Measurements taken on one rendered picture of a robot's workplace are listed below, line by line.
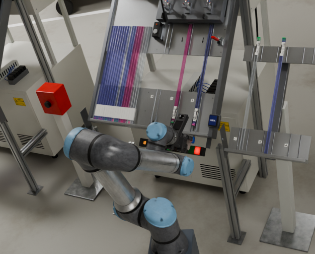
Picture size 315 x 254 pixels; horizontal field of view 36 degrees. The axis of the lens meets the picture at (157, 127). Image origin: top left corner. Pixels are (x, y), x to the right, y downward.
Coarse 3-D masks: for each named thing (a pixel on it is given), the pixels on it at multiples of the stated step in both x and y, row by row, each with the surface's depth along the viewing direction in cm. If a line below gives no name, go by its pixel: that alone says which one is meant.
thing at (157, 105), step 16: (144, 96) 240; (160, 96) 236; (192, 96) 228; (208, 96) 225; (144, 112) 239; (160, 112) 235; (192, 112) 227; (208, 112) 223; (192, 128) 225; (208, 128) 222
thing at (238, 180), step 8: (200, 72) 278; (192, 80) 273; (216, 80) 264; (184, 88) 268; (192, 88) 269; (208, 88) 260; (80, 112) 253; (88, 128) 260; (224, 128) 220; (224, 136) 221; (224, 144) 222; (224, 152) 224; (248, 160) 261; (240, 168) 258; (248, 168) 260; (240, 176) 253; (240, 184) 251; (232, 240) 260; (240, 240) 259
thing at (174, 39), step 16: (128, 0) 256; (144, 0) 251; (128, 16) 254; (144, 16) 249; (176, 32) 239; (192, 32) 235; (208, 32) 230; (224, 32) 227; (160, 48) 241; (176, 48) 237; (192, 48) 233
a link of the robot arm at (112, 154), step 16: (96, 144) 155; (112, 144) 155; (128, 144) 159; (96, 160) 154; (112, 160) 154; (128, 160) 156; (144, 160) 164; (160, 160) 171; (176, 160) 181; (192, 160) 186
